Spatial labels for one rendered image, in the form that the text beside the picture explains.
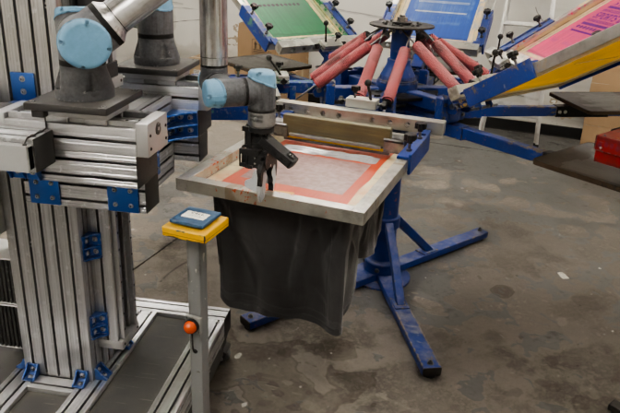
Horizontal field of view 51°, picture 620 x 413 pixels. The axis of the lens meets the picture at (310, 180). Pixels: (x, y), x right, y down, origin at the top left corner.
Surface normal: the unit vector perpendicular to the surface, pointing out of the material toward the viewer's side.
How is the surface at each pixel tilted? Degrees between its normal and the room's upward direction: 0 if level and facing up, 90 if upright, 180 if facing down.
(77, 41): 94
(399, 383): 0
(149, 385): 0
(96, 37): 94
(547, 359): 0
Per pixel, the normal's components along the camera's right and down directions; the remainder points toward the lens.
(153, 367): 0.04, -0.93
